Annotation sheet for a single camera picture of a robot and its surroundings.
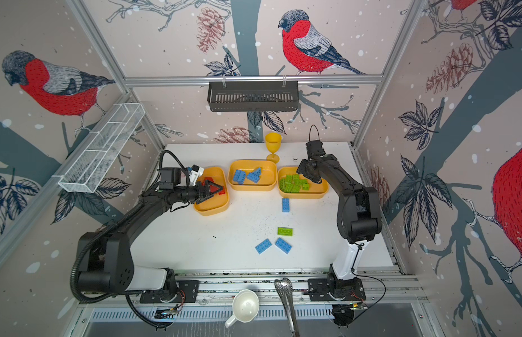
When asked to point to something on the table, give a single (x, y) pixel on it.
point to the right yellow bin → (316, 191)
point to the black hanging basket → (230, 96)
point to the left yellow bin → (219, 203)
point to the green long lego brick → (303, 183)
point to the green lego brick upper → (288, 184)
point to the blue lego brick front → (263, 246)
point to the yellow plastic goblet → (273, 140)
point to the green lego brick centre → (282, 183)
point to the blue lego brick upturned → (239, 176)
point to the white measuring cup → (245, 307)
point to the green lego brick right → (285, 232)
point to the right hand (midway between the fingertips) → (303, 173)
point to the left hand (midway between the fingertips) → (216, 191)
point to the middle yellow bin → (267, 181)
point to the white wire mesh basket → (88, 172)
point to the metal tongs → (285, 288)
